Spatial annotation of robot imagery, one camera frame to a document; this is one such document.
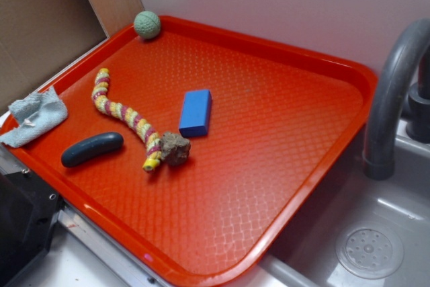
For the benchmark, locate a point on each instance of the green rubber ball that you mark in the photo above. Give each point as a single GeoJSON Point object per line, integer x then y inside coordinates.
{"type": "Point", "coordinates": [147, 25]}

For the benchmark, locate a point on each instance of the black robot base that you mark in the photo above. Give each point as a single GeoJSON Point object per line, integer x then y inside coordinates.
{"type": "Point", "coordinates": [29, 212]}

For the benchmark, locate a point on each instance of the brown lumpy rock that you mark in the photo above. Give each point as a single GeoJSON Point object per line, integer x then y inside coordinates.
{"type": "Point", "coordinates": [174, 149]}

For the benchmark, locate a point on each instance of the round sink drain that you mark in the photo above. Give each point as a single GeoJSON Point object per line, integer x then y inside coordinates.
{"type": "Point", "coordinates": [369, 250]}

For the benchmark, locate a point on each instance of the light blue cloth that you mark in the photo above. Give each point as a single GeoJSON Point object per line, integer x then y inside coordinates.
{"type": "Point", "coordinates": [36, 114]}

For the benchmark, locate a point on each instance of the grey curved faucet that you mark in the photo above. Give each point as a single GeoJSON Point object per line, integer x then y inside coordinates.
{"type": "Point", "coordinates": [399, 73]}

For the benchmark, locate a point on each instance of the black faucet knob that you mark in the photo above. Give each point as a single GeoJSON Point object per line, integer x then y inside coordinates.
{"type": "Point", "coordinates": [418, 98]}

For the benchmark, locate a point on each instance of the blue rectangular block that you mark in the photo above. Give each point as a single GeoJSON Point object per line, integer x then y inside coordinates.
{"type": "Point", "coordinates": [195, 114]}

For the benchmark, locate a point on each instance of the grey toy sink basin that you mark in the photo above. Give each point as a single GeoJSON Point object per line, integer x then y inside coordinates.
{"type": "Point", "coordinates": [304, 252]}

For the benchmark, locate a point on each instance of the dark grey oblong object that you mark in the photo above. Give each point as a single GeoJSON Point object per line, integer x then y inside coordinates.
{"type": "Point", "coordinates": [90, 148]}

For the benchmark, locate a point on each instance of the red plastic tray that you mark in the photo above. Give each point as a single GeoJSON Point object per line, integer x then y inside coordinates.
{"type": "Point", "coordinates": [280, 118]}

